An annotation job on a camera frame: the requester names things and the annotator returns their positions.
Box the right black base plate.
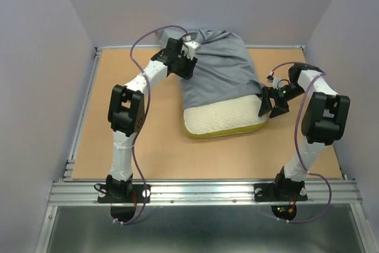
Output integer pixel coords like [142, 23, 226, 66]
[253, 182, 308, 203]

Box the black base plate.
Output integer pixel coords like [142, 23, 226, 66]
[253, 182, 308, 203]
[94, 183, 151, 204]

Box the grey pillowcase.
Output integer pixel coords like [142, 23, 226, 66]
[153, 28, 263, 111]

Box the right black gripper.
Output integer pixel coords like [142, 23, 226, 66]
[258, 83, 306, 118]

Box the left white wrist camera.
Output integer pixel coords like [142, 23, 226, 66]
[182, 35, 201, 60]

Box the aluminium rail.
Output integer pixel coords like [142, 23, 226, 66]
[35, 47, 102, 252]
[48, 180, 362, 206]

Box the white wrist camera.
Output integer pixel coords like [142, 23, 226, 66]
[266, 71, 288, 89]
[182, 35, 201, 60]

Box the aluminium left side rail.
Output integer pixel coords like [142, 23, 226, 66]
[35, 47, 102, 252]

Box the white pillow yellow edge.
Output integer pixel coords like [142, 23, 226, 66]
[184, 95, 268, 139]

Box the aluminium front rail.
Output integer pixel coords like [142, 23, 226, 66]
[48, 180, 362, 206]

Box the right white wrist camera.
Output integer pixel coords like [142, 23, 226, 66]
[266, 71, 288, 89]

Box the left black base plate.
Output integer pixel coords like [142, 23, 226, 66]
[94, 183, 151, 204]

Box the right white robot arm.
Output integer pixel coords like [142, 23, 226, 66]
[258, 62, 351, 200]

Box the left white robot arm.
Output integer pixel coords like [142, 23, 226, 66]
[105, 38, 200, 202]

